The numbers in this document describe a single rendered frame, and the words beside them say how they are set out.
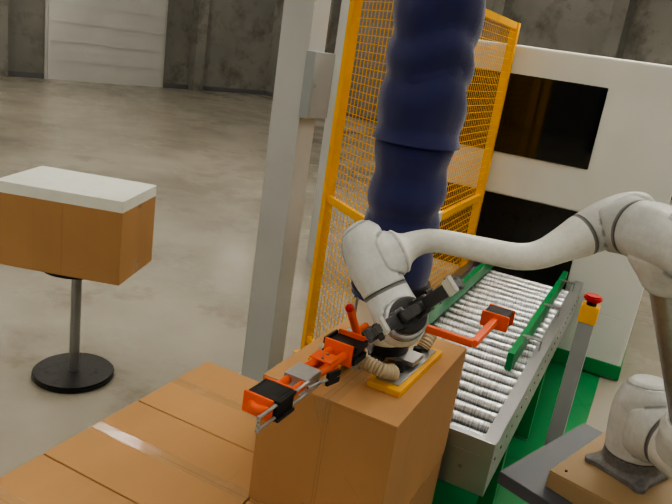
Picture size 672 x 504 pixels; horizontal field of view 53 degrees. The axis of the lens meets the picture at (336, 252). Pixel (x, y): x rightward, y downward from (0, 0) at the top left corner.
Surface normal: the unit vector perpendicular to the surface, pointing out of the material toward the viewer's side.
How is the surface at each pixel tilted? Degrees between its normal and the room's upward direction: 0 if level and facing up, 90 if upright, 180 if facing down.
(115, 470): 0
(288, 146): 90
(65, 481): 0
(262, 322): 90
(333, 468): 90
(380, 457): 90
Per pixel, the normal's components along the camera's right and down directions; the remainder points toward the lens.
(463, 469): -0.45, 0.20
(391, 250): 0.20, -0.27
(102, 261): -0.11, 0.28
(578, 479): 0.06, -0.96
